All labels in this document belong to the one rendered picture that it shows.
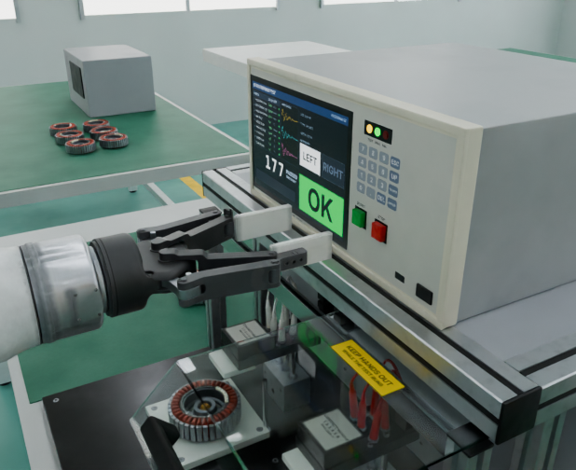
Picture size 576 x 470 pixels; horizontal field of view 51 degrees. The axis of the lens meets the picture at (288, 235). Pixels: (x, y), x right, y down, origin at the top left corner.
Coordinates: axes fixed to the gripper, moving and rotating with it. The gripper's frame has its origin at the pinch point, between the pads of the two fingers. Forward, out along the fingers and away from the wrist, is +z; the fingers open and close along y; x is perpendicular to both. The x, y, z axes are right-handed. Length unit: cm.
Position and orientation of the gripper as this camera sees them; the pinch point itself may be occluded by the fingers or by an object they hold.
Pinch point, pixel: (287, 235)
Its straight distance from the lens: 65.4
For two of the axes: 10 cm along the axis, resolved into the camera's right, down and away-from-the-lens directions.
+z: 8.7, -2.0, 4.4
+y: 4.9, 3.7, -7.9
